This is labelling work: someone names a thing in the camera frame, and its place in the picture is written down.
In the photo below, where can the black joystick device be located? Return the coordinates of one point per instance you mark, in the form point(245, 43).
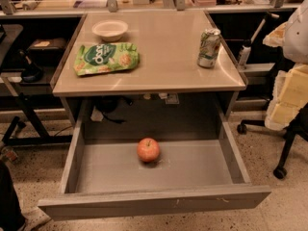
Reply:
point(31, 72)

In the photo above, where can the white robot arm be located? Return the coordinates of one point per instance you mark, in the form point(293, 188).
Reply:
point(295, 47)

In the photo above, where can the red apple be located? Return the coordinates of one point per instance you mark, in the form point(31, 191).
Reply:
point(148, 150)

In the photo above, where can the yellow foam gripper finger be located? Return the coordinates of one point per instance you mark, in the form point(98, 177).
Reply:
point(276, 37)
point(290, 95)

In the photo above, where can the open grey drawer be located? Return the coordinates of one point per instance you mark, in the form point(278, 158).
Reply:
point(199, 168)

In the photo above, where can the white paper bowl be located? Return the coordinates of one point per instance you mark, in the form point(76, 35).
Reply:
point(110, 30)

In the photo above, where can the green chip bag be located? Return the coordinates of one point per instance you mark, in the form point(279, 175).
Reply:
point(106, 58)

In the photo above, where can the black box on shelf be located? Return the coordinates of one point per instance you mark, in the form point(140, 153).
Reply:
point(47, 48)

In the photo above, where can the grey counter cabinet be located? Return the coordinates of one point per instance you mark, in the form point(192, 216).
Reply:
point(168, 43)

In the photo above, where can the black stand frame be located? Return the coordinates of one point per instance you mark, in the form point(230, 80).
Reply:
point(17, 124)

